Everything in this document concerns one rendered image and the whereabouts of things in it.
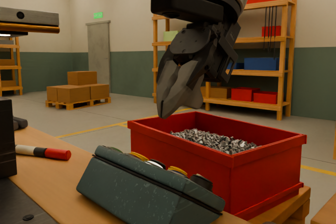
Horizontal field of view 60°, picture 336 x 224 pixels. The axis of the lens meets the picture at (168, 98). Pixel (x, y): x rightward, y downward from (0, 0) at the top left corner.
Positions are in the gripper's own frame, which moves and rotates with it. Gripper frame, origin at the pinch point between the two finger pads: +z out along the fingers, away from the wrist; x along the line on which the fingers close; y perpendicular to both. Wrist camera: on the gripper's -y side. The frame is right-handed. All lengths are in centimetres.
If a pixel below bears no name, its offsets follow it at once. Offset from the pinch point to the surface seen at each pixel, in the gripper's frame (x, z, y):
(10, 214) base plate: 3.1, 18.9, -10.4
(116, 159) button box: -2.7, 9.2, -5.5
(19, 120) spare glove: 41.6, 9.2, -0.4
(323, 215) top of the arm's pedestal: -17.7, 4.1, 19.4
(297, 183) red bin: -9.0, -1.7, 32.0
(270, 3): 204, -337, 311
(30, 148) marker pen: 20.5, 12.9, -4.3
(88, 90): 542, -119, 280
